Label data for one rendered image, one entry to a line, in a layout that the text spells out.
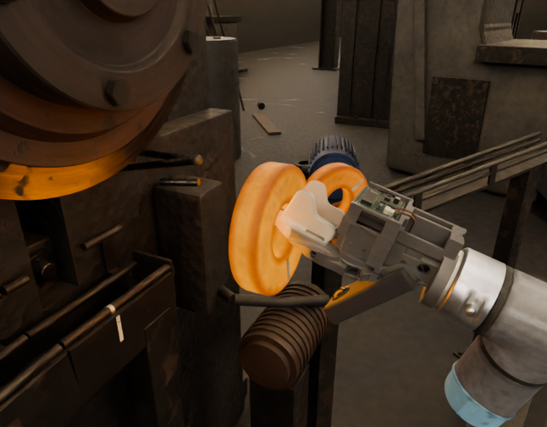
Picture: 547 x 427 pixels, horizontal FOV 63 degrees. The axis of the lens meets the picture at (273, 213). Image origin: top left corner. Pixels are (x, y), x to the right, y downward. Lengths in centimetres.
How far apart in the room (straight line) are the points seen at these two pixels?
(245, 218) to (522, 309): 27
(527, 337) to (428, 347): 123
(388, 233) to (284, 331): 44
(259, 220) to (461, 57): 264
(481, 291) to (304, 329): 47
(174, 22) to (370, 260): 32
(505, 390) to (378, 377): 103
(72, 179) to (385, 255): 34
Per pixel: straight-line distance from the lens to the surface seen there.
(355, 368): 156
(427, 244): 46
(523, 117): 297
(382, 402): 148
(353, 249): 47
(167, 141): 79
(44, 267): 68
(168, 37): 51
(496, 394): 55
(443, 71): 307
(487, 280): 47
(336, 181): 89
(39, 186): 50
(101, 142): 52
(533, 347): 49
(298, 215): 49
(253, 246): 46
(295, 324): 87
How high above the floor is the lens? 106
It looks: 25 degrees down
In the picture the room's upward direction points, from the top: straight up
